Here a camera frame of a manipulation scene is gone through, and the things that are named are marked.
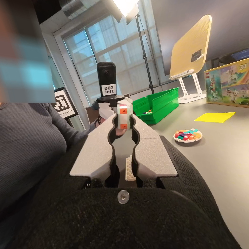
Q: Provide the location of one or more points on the white lego build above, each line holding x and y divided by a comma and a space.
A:
130, 171

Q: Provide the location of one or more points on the mint red orange lego block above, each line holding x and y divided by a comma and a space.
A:
123, 116

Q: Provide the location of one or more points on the person's left forearm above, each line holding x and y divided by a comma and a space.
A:
89, 130

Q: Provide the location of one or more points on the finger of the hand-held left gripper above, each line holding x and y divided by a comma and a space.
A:
106, 110
127, 101

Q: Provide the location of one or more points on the silver air duct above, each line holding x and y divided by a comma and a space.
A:
72, 8

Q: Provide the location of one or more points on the yellow paper sheet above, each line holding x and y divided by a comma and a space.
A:
214, 117

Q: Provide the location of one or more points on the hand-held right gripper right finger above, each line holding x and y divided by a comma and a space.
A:
155, 153

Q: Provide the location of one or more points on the bright studio light panel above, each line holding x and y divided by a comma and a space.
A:
126, 7

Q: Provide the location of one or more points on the green plastic bin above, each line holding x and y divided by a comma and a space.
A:
165, 105

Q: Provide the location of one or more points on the wooden book stand white base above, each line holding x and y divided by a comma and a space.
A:
190, 48

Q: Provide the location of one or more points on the large grid window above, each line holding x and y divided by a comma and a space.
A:
109, 48

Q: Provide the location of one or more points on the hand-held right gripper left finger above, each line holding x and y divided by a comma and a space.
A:
93, 153

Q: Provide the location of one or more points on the dark brown board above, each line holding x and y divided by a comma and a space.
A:
91, 114

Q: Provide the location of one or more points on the pile of lego bricks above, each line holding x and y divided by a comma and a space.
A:
148, 112

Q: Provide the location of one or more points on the framed black white marker sign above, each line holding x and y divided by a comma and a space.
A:
62, 103

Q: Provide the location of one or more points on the colourful lego set box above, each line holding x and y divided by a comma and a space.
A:
227, 85

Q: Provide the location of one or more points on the round white rainbow lego plate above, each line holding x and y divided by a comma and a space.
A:
187, 136

